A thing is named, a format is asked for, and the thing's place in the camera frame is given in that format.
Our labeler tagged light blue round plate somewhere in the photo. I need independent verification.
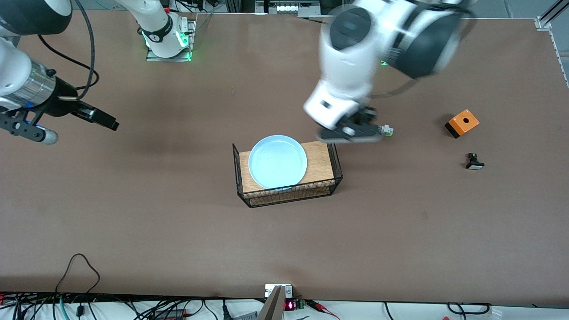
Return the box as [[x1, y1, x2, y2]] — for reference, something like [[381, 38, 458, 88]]
[[248, 135, 308, 191]]

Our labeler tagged white mounting plate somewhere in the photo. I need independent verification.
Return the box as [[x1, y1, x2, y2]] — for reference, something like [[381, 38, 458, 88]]
[[265, 284, 293, 298]]

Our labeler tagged metal device with lights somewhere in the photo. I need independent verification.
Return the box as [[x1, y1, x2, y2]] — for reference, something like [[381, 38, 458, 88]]
[[256, 0, 321, 17]]

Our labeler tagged red clip lead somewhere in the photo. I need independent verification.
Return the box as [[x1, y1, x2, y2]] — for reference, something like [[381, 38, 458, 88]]
[[307, 300, 341, 320]]

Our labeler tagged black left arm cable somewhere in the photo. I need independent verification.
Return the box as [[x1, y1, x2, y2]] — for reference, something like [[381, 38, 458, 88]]
[[371, 78, 412, 99]]

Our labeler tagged black wire rack wooden top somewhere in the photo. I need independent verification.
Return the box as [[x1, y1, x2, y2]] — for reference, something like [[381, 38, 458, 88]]
[[232, 129, 343, 208]]

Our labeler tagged orange button enclosure box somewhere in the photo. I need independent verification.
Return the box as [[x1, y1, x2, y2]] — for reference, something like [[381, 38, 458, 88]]
[[445, 109, 480, 139]]

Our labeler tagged black looped cable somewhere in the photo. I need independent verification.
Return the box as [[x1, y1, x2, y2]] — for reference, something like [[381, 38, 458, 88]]
[[55, 253, 100, 295]]

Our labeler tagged aluminium frame profile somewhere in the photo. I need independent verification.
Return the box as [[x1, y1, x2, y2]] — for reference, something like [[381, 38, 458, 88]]
[[536, 0, 569, 32]]

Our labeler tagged black coiled cable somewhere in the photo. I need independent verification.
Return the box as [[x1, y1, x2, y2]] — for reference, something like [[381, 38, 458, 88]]
[[447, 302, 492, 316]]

